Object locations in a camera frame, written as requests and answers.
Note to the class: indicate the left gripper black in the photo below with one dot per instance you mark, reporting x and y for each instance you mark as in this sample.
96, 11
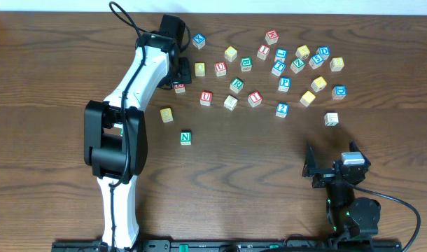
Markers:
183, 72

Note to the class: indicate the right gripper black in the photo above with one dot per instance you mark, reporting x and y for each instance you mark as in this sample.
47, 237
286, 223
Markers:
328, 176

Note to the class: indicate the red E block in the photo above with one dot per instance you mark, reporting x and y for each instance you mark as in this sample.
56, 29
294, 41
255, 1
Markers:
180, 88

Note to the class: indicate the green N block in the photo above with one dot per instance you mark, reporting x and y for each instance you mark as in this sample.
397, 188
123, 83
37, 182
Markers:
185, 138

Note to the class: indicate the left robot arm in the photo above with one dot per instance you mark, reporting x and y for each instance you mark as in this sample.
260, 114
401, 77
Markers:
115, 141

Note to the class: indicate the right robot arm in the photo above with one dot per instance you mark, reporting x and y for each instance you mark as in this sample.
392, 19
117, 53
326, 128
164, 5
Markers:
353, 218

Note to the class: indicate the yellow block centre left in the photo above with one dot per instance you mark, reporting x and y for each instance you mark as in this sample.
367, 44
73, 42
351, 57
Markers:
200, 69

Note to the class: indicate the yellow block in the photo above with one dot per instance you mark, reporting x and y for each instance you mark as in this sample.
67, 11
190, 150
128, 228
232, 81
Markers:
336, 64
230, 54
307, 98
166, 115
200, 69
302, 52

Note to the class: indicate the red U block lower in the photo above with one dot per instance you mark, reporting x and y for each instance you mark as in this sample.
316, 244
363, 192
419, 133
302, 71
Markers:
206, 98

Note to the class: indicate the red u block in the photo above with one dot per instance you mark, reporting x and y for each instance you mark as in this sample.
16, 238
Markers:
220, 69
206, 98

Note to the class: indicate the blue X block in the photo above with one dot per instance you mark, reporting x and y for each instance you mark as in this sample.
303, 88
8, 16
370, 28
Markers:
199, 41

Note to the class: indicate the white F block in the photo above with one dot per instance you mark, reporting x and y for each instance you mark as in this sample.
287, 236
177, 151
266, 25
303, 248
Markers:
331, 119

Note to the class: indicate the red U block upper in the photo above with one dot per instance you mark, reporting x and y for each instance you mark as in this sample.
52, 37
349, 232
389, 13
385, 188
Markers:
220, 69

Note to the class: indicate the yellow block lower left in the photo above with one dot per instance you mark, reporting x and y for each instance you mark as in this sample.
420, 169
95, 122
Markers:
166, 115

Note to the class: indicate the yellow block upper centre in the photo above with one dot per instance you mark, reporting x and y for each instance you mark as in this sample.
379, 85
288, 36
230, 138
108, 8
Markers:
230, 54

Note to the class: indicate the green R block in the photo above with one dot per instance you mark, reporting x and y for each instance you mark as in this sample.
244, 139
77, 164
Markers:
236, 85

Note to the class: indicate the white K block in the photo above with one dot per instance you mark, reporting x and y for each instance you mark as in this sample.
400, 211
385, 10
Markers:
230, 102

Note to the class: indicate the yellow block lower right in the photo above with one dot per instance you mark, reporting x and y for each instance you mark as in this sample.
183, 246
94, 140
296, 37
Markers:
307, 98

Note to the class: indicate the blue D block lower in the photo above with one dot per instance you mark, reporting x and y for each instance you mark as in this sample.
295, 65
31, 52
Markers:
339, 92

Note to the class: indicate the blue d block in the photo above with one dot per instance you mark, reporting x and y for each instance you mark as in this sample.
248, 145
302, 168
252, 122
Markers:
339, 92
323, 52

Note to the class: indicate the green B block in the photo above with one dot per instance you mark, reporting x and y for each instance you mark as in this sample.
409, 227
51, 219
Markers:
246, 63

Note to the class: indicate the blue 2 block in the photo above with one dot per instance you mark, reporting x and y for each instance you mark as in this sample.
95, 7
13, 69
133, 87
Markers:
282, 110

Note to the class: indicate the yellow block mid right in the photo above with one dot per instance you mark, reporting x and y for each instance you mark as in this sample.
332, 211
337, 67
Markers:
318, 84

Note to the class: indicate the red I block lower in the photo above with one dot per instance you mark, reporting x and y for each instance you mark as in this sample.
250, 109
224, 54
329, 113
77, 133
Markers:
255, 99

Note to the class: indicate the red i block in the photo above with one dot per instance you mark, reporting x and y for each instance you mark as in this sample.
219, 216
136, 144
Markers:
263, 52
255, 99

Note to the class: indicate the red I block upper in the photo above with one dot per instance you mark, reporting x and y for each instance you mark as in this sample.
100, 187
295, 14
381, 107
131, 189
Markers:
263, 52

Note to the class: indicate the blue P block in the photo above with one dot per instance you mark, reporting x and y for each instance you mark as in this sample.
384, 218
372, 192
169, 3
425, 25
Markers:
284, 84

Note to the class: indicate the yellow block far right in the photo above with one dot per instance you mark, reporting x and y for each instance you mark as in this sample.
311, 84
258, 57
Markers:
336, 64

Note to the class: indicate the red H block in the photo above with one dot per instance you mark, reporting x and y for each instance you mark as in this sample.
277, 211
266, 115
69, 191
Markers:
271, 37

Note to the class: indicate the blue S block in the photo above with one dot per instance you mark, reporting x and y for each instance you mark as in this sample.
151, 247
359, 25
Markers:
316, 61

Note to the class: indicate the green Z block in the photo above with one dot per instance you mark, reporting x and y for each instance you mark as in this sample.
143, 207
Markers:
297, 65

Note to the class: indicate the blue T block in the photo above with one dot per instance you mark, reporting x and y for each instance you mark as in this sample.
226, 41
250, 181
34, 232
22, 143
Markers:
278, 68

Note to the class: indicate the blue L block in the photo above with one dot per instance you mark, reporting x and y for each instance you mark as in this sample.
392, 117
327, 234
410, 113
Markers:
280, 55

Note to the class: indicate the blue D block upper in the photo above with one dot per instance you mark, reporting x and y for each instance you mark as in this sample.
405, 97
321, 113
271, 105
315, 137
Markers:
323, 52

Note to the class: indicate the yellow block upper right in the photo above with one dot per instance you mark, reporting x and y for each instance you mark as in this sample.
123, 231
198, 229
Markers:
302, 52

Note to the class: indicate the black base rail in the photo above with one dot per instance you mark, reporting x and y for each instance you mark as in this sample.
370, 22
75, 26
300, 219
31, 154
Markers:
296, 244

